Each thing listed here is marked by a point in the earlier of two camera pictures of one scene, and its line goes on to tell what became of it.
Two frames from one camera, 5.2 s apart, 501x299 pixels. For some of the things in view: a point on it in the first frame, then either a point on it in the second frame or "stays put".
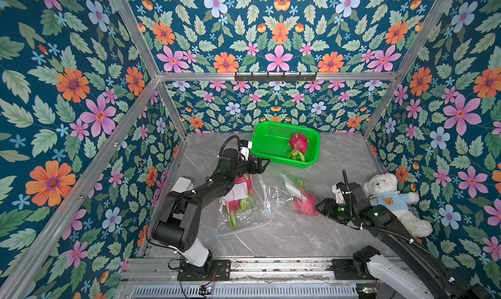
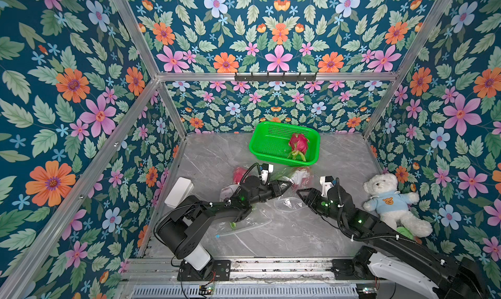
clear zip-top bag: [241, 207] stays put
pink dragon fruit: [298, 143] stays put
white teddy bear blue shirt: [382, 188] stays put
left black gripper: [257, 170] -> [273, 188]
